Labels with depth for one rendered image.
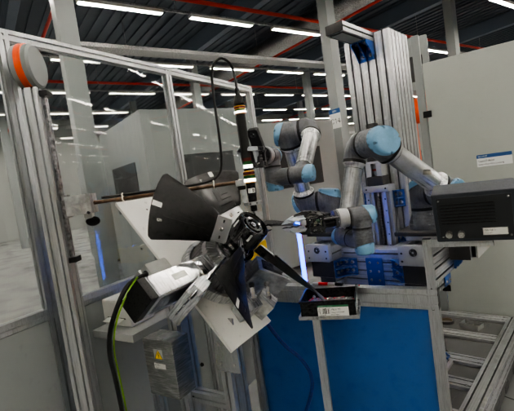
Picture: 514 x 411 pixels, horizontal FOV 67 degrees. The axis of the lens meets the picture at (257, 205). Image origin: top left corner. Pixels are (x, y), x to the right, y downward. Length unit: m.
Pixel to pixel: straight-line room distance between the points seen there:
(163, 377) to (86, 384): 0.28
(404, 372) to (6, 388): 1.49
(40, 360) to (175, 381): 0.51
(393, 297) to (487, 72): 1.81
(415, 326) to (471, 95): 1.77
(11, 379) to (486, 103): 2.93
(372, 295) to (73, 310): 1.16
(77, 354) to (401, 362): 1.27
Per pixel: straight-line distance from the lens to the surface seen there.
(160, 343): 1.56
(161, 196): 1.27
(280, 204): 5.45
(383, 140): 1.58
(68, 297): 1.60
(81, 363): 1.68
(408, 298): 1.70
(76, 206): 1.53
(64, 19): 6.03
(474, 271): 3.15
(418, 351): 1.81
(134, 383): 2.05
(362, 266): 2.10
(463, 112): 3.04
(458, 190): 1.56
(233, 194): 1.50
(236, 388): 1.57
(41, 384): 1.78
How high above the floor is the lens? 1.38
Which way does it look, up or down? 4 degrees down
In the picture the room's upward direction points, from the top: 8 degrees counter-clockwise
